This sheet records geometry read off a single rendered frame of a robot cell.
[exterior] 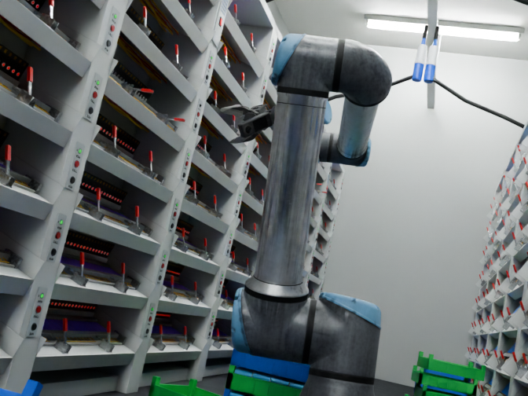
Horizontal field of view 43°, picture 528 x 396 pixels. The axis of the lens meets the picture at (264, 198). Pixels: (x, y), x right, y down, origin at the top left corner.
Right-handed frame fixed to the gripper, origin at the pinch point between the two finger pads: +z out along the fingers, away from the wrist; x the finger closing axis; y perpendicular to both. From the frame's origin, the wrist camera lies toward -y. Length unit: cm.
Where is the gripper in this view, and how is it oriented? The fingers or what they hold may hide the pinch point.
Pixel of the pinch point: (225, 126)
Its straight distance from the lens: 223.5
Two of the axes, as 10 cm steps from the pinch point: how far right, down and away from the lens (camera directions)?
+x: -2.8, -8.9, -3.5
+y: 4.3, -4.4, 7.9
